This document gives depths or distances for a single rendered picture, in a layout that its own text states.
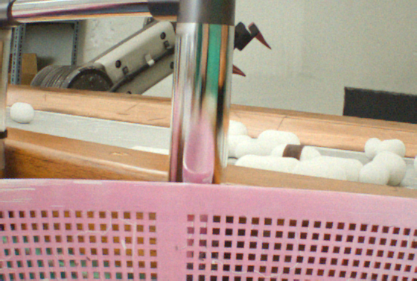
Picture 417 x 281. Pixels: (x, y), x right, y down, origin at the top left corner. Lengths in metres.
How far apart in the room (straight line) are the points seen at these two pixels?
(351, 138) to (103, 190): 0.44
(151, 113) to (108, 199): 0.55
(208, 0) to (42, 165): 0.15
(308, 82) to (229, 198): 2.55
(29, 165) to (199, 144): 0.14
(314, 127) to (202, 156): 0.43
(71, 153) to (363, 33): 2.39
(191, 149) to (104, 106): 0.58
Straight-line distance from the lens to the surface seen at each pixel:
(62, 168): 0.38
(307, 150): 0.49
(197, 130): 0.29
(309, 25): 2.82
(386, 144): 0.60
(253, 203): 0.27
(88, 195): 0.26
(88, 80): 1.22
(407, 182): 0.51
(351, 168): 0.45
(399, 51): 2.67
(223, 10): 0.29
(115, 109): 0.85
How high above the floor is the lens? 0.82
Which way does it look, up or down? 5 degrees down
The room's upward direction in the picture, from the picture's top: 3 degrees clockwise
